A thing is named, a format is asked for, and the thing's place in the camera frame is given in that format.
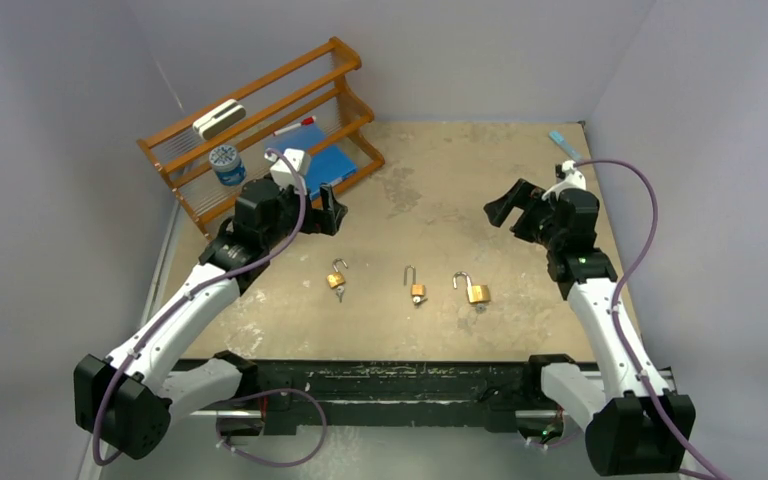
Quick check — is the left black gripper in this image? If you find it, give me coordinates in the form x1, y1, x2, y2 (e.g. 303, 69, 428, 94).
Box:
263, 179, 346, 249

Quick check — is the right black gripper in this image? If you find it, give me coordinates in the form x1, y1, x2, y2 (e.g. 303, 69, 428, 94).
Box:
484, 179, 565, 251

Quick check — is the brass padlock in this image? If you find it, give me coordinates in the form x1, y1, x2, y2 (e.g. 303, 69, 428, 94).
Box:
403, 265, 426, 299
452, 271, 491, 305
326, 258, 348, 290

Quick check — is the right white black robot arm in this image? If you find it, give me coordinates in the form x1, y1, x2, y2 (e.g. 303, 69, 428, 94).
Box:
484, 179, 696, 476

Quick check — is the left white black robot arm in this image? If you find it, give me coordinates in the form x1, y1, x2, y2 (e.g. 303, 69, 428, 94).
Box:
73, 177, 348, 466

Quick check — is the blue book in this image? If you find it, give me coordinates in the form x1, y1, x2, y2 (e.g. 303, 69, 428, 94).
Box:
265, 123, 358, 200

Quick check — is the light blue eraser block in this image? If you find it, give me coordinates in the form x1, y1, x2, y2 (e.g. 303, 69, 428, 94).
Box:
548, 131, 582, 162

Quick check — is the orange wooden rack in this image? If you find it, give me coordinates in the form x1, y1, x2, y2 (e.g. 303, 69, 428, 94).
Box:
137, 37, 385, 239

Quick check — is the red capped marker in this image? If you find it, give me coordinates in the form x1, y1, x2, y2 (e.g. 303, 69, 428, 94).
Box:
272, 115, 316, 136

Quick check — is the blue lidded jar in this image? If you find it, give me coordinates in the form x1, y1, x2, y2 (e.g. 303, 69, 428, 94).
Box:
208, 144, 246, 186

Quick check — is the white board eraser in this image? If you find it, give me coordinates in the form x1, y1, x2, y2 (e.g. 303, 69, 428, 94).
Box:
191, 99, 247, 141

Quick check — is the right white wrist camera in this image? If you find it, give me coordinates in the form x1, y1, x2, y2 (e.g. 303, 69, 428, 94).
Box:
541, 159, 587, 201

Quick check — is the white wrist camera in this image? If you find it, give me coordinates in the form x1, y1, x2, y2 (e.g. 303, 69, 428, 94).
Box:
541, 159, 587, 201
264, 148, 312, 193

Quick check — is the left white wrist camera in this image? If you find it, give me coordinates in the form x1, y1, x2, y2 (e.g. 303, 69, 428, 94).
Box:
264, 148, 312, 193

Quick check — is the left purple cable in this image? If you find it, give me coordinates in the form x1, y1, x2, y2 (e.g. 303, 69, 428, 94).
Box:
91, 148, 310, 468

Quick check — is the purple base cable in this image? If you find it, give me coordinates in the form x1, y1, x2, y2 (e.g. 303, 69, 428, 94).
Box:
214, 387, 329, 469

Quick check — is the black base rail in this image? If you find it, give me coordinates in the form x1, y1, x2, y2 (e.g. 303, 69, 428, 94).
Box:
207, 360, 562, 436

